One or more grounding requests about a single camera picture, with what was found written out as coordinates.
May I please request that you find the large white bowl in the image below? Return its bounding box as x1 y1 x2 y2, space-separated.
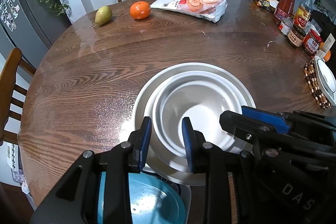
132 63 256 186

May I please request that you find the white ceramic ramekin pot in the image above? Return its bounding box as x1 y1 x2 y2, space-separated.
152 76 242 157

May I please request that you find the small white bowl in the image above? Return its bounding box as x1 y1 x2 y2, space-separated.
151 71 245 172

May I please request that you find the teal square plate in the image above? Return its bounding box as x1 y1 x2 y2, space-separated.
97 170 187 224

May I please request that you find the white dish on trivet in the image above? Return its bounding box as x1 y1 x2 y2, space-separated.
313 56 335 106

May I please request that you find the red label jar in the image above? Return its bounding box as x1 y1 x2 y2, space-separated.
303 29 322 56

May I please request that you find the brown sauce jar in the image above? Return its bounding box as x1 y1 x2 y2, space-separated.
287 25 306 47

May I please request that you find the small white lid jar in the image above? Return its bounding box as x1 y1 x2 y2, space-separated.
278 17 293 36

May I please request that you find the red sauce bottle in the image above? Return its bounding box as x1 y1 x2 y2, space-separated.
273 0 295 25

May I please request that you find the yellow snack packet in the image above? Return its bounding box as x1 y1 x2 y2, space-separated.
254 0 278 13

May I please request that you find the orange tangerine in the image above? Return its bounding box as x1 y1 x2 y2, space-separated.
129 1 151 20

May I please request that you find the green pear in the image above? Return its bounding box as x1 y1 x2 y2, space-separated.
94 6 113 28

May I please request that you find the white snack bag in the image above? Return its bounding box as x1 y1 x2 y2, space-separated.
150 0 228 23

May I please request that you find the left side wooden chair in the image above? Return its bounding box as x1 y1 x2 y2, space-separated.
0 48 36 145

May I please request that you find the grey refrigerator with magnets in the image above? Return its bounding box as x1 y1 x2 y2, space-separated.
1 0 71 68

